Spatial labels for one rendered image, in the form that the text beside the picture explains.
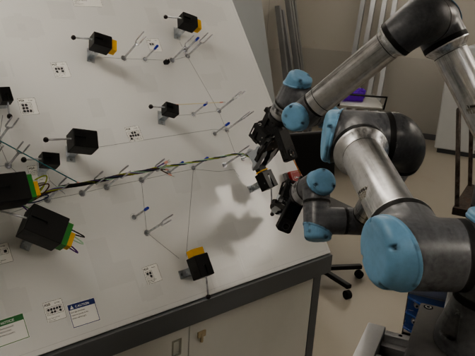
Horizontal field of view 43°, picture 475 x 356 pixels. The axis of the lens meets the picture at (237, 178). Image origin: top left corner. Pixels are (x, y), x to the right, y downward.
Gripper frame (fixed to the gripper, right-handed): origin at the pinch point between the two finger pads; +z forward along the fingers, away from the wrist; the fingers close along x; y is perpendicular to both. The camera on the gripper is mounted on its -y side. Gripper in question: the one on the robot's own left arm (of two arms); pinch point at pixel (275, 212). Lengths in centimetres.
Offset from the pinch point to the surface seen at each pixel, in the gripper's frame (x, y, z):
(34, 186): 67, -28, -33
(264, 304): -8.8, -26.6, 10.8
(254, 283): 0.2, -24.2, -1.7
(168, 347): 19, -50, -1
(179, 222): 29.1, -16.6, -6.9
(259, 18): -30, 338, 386
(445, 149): -319, 317, 434
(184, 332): 15.7, -44.8, -0.9
